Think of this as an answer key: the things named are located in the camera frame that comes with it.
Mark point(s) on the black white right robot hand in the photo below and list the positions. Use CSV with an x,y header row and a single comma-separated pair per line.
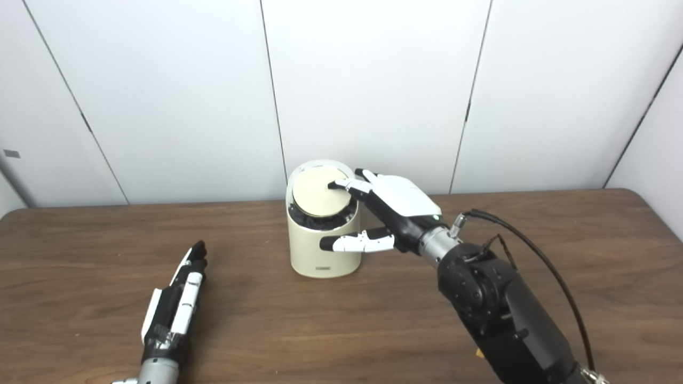
x,y
405,200

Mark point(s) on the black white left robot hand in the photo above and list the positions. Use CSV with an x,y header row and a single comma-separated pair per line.
x,y
165,320

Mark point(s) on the cream round bin lid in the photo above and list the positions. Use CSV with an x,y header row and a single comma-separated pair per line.
x,y
317,194

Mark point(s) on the black bin liner bag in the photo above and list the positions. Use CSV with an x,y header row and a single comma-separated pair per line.
x,y
323,223

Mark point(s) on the cream-colored round bin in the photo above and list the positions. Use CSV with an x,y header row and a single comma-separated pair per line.
x,y
315,253

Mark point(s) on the small grey wall label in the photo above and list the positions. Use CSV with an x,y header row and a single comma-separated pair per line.
x,y
12,154

